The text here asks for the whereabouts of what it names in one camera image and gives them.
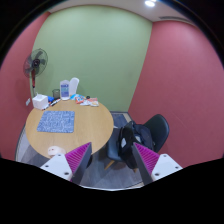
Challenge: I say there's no dark glass cup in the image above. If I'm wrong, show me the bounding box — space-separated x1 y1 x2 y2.
52 89 60 99

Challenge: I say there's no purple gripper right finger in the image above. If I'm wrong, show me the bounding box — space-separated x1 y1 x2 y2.
131 142 184 186

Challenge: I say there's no round wooden table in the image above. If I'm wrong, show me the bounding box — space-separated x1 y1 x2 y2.
25 100 114 158

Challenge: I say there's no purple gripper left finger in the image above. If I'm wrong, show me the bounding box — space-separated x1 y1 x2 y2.
40 141 93 185

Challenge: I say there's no black marker pen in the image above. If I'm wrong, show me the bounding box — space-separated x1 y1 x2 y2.
50 99 61 107

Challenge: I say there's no white wall socket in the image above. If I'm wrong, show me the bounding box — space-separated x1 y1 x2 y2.
26 98 31 106

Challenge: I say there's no black backpack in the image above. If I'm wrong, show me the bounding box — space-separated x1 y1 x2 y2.
118 121 154 169

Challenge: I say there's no blue patterned mouse pad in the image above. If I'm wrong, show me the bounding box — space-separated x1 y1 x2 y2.
37 111 75 133

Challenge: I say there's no ceiling light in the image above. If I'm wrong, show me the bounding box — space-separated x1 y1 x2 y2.
145 0 155 7

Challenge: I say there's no black plastic chair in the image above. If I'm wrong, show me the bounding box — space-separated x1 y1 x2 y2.
105 114 170 170

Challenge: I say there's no white blue-labelled jug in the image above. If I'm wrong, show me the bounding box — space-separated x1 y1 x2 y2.
60 80 70 100

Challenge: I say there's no white tissue box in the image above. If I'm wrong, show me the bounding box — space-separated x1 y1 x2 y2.
32 94 48 110

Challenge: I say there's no white chair behind table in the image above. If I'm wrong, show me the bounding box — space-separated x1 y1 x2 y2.
69 77 79 95

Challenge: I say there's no blue white snack packet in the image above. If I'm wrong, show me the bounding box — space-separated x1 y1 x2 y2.
70 94 85 104

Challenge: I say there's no beige computer mouse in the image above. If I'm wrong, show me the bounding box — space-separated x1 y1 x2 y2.
48 146 66 157

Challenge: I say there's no orange snack packet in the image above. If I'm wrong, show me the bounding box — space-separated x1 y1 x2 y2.
87 98 99 107

